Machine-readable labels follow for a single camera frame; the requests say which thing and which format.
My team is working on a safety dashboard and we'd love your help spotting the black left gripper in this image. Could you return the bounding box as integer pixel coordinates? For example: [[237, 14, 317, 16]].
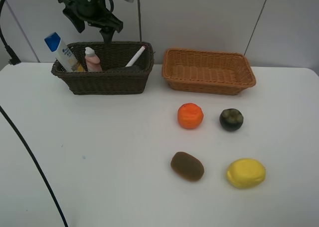
[[58, 0, 123, 45]]

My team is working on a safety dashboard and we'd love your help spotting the white pink marker pen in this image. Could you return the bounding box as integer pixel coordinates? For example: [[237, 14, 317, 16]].
[[125, 45, 146, 67]]

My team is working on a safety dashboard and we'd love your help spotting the grey whiteboard eraser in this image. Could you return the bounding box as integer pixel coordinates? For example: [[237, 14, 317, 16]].
[[106, 65, 142, 72]]

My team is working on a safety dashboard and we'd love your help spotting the orange mandarin fruit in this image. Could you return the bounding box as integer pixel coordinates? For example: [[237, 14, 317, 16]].
[[177, 103, 204, 129]]

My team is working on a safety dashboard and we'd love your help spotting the dark purple mangosteen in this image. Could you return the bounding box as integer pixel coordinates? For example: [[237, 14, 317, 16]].
[[219, 108, 244, 132]]

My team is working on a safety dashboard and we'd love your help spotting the yellow lemon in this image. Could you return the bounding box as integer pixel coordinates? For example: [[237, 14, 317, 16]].
[[226, 158, 266, 189]]

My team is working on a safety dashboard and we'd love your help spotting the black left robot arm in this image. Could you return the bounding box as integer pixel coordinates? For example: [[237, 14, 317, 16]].
[[58, 0, 134, 44]]

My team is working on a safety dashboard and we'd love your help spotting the pink lotion bottle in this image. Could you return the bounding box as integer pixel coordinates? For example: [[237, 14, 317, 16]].
[[85, 47, 103, 72]]

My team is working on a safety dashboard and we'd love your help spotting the white shampoo bottle blue cap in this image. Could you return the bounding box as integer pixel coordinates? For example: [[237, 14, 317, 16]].
[[44, 32, 85, 72]]

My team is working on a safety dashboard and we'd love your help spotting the dark brown wicker basket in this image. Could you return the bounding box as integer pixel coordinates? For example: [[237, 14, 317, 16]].
[[51, 41, 154, 95]]

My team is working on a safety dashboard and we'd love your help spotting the orange wicker basket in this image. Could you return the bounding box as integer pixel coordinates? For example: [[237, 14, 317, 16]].
[[161, 48, 256, 95]]

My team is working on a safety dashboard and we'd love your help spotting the brown kiwi fruit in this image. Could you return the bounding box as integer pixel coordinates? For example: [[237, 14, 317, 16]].
[[170, 152, 204, 182]]

